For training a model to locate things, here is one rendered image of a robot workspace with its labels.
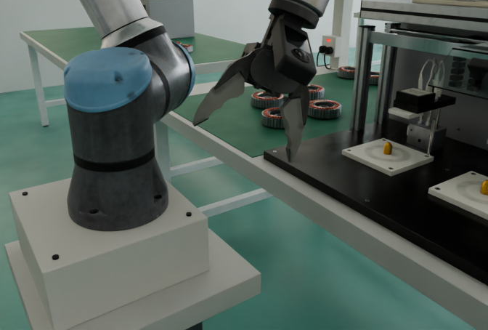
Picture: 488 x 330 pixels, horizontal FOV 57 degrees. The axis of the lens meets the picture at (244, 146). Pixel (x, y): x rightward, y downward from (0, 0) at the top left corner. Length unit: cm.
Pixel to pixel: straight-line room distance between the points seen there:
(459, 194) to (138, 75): 65
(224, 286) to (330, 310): 114
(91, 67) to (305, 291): 144
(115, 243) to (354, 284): 142
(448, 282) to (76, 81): 61
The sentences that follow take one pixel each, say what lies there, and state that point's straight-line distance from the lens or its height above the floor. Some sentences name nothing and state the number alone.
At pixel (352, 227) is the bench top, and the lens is 87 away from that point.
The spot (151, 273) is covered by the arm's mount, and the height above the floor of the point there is 78.
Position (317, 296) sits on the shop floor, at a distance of 186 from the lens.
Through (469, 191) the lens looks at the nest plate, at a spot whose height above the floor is 78.
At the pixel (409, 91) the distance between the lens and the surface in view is 113.
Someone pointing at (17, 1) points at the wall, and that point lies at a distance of 516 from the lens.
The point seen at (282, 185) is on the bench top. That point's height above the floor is 74.
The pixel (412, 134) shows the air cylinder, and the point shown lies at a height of 80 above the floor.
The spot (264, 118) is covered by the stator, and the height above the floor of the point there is 78.
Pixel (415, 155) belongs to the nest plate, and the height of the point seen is 78.
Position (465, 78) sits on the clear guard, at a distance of 81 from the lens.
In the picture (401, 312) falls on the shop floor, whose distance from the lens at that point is 187.
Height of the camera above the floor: 119
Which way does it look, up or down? 22 degrees down
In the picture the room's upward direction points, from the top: straight up
